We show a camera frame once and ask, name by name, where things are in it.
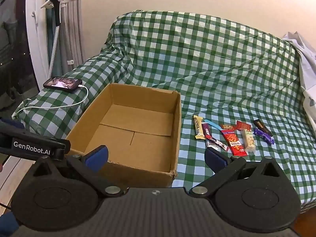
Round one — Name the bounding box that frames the purple chocolate bar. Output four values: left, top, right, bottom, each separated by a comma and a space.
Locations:
253, 128, 275, 145

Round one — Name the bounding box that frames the red black snack stick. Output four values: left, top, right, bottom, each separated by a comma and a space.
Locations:
205, 136, 229, 151

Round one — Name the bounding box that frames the brown cardboard box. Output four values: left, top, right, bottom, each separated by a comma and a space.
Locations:
65, 83, 182, 188

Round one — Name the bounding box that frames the red square snack packet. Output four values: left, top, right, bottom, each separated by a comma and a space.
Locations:
235, 120, 252, 132

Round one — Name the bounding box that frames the large red snack packet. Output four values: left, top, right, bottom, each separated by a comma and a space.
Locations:
220, 129, 248, 156

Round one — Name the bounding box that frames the green checked cloth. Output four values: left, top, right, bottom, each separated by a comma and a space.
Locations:
12, 10, 316, 215

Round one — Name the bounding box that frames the white charging cable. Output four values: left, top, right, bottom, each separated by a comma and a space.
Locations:
11, 85, 89, 119

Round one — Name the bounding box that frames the blue snack stick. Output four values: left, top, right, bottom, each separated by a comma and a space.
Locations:
204, 119, 223, 131

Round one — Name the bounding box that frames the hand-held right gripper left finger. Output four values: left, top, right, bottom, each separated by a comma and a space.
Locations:
32, 145, 125, 198

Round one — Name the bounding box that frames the black smartphone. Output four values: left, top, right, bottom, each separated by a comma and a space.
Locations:
43, 76, 83, 93

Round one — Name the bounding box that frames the black garment steamer head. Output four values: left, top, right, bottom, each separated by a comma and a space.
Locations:
43, 0, 62, 26

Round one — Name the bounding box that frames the dark brown snack bar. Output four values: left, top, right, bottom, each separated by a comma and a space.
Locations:
253, 119, 273, 137

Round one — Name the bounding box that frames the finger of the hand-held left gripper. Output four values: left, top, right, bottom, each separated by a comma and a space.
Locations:
0, 119, 25, 130

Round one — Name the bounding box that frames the dark glass door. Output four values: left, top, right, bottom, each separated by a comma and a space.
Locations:
0, 0, 38, 111

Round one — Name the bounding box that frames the white garment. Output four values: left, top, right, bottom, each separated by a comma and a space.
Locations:
282, 32, 316, 129

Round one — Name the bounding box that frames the blue denim clothing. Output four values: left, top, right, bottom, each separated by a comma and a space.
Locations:
0, 212, 20, 237

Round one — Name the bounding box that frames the white door frame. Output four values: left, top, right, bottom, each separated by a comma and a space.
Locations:
25, 0, 50, 92

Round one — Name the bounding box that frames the purple pink snack packet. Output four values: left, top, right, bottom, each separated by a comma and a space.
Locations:
201, 122, 220, 151

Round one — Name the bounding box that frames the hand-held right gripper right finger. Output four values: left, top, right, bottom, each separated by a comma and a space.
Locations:
188, 148, 281, 198

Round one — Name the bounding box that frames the grey curtain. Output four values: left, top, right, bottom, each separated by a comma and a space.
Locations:
59, 0, 86, 76

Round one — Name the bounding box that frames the clear nut bar packet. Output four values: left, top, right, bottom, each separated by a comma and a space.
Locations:
241, 128, 257, 153

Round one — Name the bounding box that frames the braided steamer hose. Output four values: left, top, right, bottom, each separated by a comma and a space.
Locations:
48, 25, 61, 78

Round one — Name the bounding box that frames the yellow snack bar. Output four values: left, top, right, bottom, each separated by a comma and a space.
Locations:
193, 115, 206, 140

